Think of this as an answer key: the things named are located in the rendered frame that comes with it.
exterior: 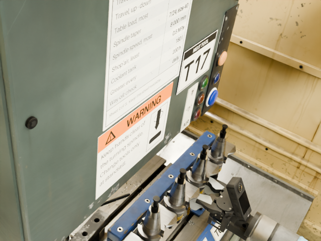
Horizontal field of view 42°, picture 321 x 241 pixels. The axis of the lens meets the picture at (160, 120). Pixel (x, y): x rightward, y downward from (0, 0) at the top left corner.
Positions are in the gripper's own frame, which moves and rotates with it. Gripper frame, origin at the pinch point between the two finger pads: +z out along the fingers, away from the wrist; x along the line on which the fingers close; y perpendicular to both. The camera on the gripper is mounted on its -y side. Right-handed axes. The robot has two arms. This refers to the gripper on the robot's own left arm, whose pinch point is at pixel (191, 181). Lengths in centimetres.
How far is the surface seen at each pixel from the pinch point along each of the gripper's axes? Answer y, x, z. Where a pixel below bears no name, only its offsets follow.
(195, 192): -2.6, -5.2, -3.5
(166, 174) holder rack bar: -3.4, -5.5, 5.3
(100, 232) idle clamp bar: 26.0, -13.9, 18.7
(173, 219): -2.6, -16.0, -3.7
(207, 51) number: -53, -24, -4
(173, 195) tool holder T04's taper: -6.2, -12.7, -0.8
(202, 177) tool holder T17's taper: -4.6, -0.9, -2.8
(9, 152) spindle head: -57, -59, -3
